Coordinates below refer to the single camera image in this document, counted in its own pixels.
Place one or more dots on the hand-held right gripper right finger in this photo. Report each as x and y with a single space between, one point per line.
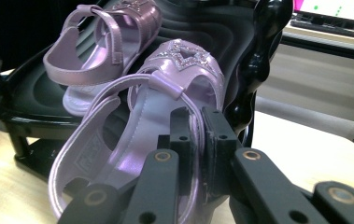
218 137

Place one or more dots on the red and black shoe rack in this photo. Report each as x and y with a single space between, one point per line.
243 31

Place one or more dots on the purple star sandal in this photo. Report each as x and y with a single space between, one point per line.
165 73
72 63

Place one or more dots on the black keyboard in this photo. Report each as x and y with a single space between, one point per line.
327 28

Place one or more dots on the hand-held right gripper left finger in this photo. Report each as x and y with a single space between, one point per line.
180 130

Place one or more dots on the computer monitor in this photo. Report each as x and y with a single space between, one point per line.
336 9

